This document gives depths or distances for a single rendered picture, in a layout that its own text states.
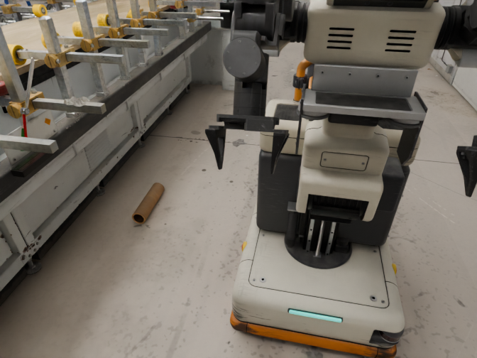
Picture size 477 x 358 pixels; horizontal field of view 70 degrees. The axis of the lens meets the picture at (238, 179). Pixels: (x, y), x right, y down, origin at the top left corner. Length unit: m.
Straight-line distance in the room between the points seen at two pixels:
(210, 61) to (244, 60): 3.40
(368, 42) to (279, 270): 0.88
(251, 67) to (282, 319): 1.02
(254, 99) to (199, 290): 1.22
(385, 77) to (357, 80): 0.06
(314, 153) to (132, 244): 1.26
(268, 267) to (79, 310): 0.86
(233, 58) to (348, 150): 0.50
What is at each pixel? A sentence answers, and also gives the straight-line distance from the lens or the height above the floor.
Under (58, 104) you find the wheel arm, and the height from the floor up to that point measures 0.86.
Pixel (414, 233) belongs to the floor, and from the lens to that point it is 2.15.
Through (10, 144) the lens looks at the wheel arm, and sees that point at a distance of 1.23.
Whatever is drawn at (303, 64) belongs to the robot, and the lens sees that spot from 1.33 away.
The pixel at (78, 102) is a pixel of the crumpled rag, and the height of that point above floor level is 0.87.
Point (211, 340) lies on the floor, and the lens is 1.53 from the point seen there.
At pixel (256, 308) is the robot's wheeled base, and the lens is 1.33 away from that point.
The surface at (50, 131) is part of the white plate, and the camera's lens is 1.53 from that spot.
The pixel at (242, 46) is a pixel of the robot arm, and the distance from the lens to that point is 0.53.
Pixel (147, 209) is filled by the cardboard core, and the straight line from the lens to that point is 2.03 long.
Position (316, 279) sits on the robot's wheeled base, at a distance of 1.37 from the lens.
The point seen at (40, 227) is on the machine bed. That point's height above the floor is 0.17.
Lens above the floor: 1.33
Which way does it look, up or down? 35 degrees down
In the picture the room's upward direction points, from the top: straight up
